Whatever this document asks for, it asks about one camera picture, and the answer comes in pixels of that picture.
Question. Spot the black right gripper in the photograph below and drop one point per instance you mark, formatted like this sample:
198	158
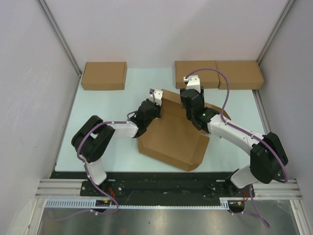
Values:
201	94

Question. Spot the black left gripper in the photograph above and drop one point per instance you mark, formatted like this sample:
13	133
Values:
158	107

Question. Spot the cardboard box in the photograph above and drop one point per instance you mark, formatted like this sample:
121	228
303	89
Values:
172	138
104	76
241	75
209	79

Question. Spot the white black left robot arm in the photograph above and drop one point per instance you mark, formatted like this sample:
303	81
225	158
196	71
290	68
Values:
91	141

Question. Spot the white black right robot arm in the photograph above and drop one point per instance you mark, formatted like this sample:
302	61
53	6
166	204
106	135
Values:
267	156

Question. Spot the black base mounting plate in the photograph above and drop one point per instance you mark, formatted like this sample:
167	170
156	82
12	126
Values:
152	198

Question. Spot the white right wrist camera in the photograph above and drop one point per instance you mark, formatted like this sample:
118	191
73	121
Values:
192	82

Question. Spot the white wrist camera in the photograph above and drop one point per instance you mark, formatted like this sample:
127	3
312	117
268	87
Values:
192	82
156	96

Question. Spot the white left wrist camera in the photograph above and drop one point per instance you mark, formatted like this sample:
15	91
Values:
156	96

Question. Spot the white slotted cable duct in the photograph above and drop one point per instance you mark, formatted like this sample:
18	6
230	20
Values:
101	204

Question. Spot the aluminium corner post right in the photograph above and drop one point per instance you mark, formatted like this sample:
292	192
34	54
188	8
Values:
279	23

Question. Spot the aluminium corner post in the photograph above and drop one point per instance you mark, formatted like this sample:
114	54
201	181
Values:
45	9
279	23

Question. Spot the aluminium corner post left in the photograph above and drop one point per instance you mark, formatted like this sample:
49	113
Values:
45	9

